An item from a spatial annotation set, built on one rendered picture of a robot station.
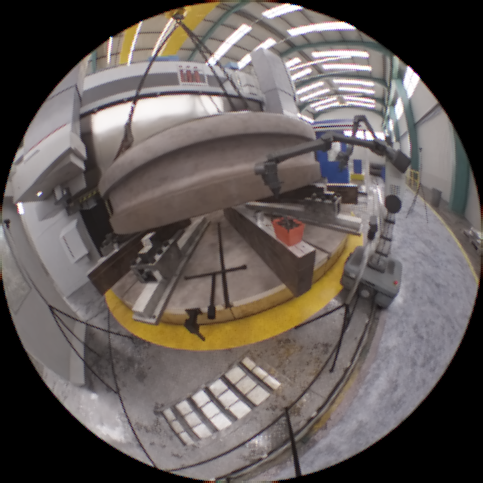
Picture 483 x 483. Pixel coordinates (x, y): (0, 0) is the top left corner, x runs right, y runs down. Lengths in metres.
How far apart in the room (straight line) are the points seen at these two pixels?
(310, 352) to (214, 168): 1.79
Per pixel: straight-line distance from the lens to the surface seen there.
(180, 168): 1.53
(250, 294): 1.18
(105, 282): 2.40
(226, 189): 1.36
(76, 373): 2.53
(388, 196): 1.33
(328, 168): 6.26
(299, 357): 1.25
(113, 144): 4.30
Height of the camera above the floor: 1.20
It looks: 29 degrees down
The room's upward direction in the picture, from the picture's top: 13 degrees counter-clockwise
